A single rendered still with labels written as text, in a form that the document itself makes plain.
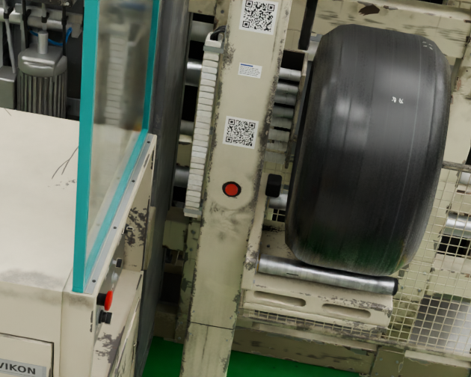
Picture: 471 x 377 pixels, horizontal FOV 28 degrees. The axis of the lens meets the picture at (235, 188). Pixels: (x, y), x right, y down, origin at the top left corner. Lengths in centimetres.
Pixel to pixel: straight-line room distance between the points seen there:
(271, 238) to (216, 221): 28
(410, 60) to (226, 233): 63
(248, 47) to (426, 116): 41
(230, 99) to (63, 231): 59
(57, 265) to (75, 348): 15
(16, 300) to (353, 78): 85
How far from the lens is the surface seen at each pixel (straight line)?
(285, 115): 258
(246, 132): 216
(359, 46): 209
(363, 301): 231
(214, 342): 256
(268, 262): 227
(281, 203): 250
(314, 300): 230
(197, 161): 223
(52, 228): 173
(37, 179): 186
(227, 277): 241
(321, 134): 199
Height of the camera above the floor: 230
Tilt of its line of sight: 34 degrees down
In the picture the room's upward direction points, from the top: 9 degrees clockwise
